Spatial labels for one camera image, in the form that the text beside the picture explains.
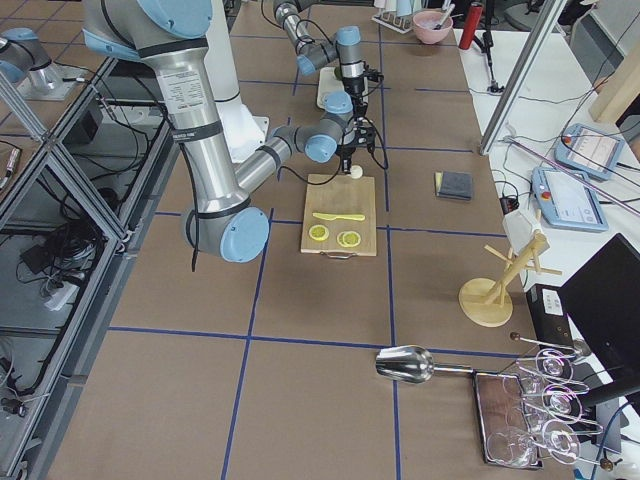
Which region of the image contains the wooden mug tree stand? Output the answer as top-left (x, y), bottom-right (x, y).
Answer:
top-left (458, 229), bottom-right (562, 328)

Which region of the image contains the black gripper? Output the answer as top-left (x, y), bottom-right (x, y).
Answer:
top-left (337, 117), bottom-right (376, 174)
top-left (342, 67), bottom-right (384, 118)

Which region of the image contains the wooden cutting board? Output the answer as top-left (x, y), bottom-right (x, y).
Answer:
top-left (300, 174), bottom-right (377, 258)

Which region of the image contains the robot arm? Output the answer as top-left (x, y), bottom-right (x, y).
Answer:
top-left (83, 1), bottom-right (372, 263)
top-left (272, 1), bottom-right (384, 119)

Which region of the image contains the lower lemon slice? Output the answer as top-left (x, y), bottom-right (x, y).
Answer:
top-left (337, 231), bottom-right (361, 248)

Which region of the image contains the upper lemon slice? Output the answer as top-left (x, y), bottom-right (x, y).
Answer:
top-left (308, 224), bottom-right (330, 242)

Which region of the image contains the teach pendant far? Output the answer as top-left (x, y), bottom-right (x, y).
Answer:
top-left (555, 123), bottom-right (625, 181)

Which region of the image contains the black glass rack tray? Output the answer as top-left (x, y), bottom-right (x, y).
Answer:
top-left (472, 372), bottom-right (604, 470)

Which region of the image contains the red bottle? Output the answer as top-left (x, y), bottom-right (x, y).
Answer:
top-left (458, 1), bottom-right (483, 50)

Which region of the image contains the metal scoop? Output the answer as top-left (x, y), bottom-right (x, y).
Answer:
top-left (375, 345), bottom-right (474, 384)

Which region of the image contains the beige bear serving tray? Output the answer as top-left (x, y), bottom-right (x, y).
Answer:
top-left (317, 62), bottom-right (364, 114)

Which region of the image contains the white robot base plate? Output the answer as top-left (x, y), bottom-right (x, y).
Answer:
top-left (218, 103), bottom-right (269, 163)

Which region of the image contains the teach pendant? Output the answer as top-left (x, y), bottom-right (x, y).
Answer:
top-left (555, 123), bottom-right (625, 181)
top-left (531, 167), bottom-right (609, 232)

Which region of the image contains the lemon slice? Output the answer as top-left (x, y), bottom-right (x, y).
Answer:
top-left (308, 224), bottom-right (330, 242)
top-left (337, 231), bottom-right (361, 248)

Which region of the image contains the black monitor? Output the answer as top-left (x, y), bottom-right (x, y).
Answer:
top-left (558, 232), bottom-right (640, 416)

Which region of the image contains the grey folded cloth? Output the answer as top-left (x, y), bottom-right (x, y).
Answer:
top-left (434, 171), bottom-right (474, 201)

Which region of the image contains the pink bowl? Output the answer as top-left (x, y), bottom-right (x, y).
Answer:
top-left (412, 10), bottom-right (453, 45)

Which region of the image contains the yellow plastic knife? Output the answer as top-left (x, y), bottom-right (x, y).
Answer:
top-left (312, 212), bottom-right (366, 222)

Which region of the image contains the white steamed bun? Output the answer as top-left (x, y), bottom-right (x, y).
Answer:
top-left (350, 165), bottom-right (363, 179)

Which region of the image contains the teach pendant near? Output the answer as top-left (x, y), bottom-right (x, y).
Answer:
top-left (531, 167), bottom-right (609, 232)

